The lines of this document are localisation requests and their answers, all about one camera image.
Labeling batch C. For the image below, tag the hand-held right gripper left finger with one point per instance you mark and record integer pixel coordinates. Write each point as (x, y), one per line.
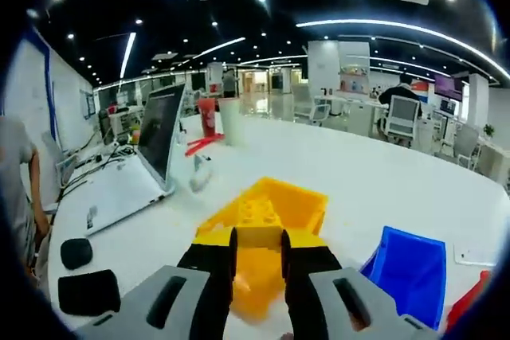
(171, 304)

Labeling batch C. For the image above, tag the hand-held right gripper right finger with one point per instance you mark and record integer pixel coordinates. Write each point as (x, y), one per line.
(338, 304)

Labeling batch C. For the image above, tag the blue plastic bin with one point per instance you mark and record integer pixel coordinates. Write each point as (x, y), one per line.
(410, 272)

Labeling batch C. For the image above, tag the yellow plastic bin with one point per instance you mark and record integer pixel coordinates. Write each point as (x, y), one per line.
(295, 204)

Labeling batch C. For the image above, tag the yellow toy block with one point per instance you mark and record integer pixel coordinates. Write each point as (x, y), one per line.
(257, 216)

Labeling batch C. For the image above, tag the red plastic bin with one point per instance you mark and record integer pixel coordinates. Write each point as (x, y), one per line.
(468, 304)

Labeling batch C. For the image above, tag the person's right hand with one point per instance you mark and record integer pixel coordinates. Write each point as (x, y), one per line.
(287, 337)

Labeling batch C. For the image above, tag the black wrist pad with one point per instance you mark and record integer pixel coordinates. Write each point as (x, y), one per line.
(89, 291)

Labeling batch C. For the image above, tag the black computer mouse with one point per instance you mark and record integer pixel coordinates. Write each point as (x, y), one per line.
(77, 253)

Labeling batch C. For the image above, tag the white laptop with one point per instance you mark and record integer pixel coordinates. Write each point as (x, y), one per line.
(119, 192)

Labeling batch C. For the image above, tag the crumpled clear plastic wrap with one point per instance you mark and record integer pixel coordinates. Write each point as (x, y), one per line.
(201, 174)

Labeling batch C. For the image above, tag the red plastic sticks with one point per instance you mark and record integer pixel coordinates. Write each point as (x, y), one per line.
(201, 144)

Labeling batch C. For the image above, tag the red drink cup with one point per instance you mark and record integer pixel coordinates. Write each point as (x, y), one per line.
(208, 117)

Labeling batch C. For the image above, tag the white tall cup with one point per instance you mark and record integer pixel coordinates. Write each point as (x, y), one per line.
(231, 123)

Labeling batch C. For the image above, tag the white mesh office chair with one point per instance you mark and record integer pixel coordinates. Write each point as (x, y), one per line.
(404, 115)

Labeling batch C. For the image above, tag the grey office chair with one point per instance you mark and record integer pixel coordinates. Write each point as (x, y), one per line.
(468, 145)

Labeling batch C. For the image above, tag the person in grey shirt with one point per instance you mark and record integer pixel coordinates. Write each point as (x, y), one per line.
(16, 165)

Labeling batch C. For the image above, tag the small potted plant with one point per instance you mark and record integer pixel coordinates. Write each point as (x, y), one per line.
(488, 130)

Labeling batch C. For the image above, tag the long curved ceiling light strip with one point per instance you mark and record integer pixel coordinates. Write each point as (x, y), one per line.
(398, 26)

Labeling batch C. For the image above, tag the wall screen purple picture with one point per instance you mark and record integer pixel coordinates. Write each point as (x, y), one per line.
(449, 87)

